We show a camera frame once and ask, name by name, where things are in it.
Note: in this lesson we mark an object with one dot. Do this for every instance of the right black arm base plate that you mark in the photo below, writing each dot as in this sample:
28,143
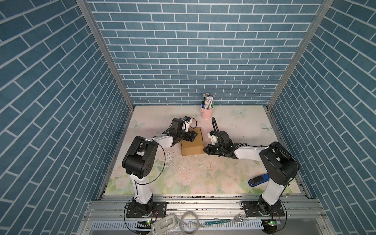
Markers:
256,208

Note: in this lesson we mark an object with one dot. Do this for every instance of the pink pen holder cup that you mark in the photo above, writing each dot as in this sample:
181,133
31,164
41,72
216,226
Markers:
206,114

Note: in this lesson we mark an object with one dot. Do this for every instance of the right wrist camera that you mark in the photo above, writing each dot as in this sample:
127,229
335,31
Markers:
212,136

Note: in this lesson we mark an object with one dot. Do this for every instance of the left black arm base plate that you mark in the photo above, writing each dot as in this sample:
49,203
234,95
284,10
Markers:
151,209

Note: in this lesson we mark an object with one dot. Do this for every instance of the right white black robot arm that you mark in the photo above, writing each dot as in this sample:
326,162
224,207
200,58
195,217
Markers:
280,165

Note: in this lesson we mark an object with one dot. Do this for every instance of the white plastic device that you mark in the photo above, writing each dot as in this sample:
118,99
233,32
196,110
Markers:
165,224

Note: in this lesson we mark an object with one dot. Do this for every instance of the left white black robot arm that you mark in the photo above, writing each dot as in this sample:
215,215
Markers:
139,159

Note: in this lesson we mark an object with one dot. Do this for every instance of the brown cardboard paper box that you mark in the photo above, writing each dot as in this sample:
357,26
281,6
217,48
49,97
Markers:
193,148

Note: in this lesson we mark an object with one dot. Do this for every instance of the aluminium frame rail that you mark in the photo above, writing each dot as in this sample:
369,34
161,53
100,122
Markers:
110,208

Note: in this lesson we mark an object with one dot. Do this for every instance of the green handled tool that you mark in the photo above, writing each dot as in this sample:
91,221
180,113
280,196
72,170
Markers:
216,222

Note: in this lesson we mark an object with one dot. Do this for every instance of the silver fork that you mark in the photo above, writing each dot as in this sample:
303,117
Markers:
239,218

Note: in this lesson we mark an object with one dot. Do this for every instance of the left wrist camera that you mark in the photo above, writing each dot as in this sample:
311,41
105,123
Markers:
187,123

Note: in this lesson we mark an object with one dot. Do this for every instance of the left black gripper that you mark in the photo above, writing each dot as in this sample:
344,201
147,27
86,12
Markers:
189,136

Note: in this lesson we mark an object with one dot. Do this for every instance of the blue black stapler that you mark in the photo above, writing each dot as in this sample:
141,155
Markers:
257,180

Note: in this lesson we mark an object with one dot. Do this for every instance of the floral table mat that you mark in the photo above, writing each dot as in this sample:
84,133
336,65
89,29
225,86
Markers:
199,174

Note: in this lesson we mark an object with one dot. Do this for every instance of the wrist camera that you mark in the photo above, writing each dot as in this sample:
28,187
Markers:
212,136
187,123

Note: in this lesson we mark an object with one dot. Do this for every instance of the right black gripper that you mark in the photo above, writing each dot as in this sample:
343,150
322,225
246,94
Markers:
209,151

